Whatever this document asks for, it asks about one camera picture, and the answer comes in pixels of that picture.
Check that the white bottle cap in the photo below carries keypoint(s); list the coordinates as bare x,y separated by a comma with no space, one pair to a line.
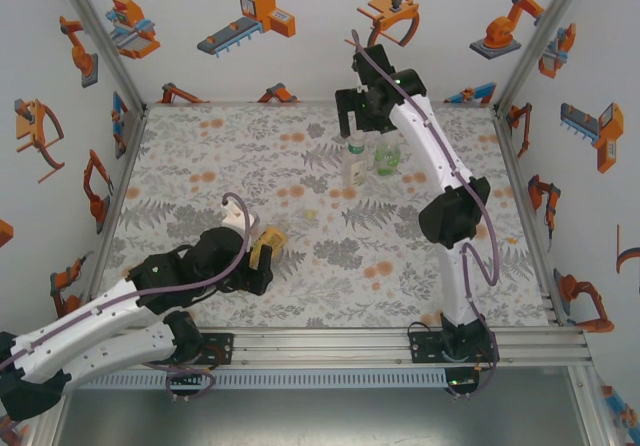
356,139

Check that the yellow label plastic bottle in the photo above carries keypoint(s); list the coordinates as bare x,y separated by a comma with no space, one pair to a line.
274,238

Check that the green label clear bottle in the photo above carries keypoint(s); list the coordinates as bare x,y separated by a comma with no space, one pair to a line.
387,158

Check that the white label clear bottle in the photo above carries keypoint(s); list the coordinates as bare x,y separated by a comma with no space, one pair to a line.
356,166

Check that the pale yellow bottle cap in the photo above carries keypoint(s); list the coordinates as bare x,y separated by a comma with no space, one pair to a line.
311,214

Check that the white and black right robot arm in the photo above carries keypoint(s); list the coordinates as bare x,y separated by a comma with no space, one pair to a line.
450,286

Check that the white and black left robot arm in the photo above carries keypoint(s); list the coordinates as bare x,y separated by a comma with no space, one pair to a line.
90,316

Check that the small circuit board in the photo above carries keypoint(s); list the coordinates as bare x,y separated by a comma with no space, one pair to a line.
186,373
460,382

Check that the floral print table mat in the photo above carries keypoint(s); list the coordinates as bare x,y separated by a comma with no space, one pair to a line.
225,136

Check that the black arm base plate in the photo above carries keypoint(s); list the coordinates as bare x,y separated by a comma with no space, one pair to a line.
220,348
422,348

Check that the aluminium frame rail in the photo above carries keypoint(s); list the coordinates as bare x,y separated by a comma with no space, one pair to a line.
320,346

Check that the aluminium side rail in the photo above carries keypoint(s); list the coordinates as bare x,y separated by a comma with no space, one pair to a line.
515,166
120,166

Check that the aluminium frame post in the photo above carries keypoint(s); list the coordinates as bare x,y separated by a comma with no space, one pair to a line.
104,41
538,41

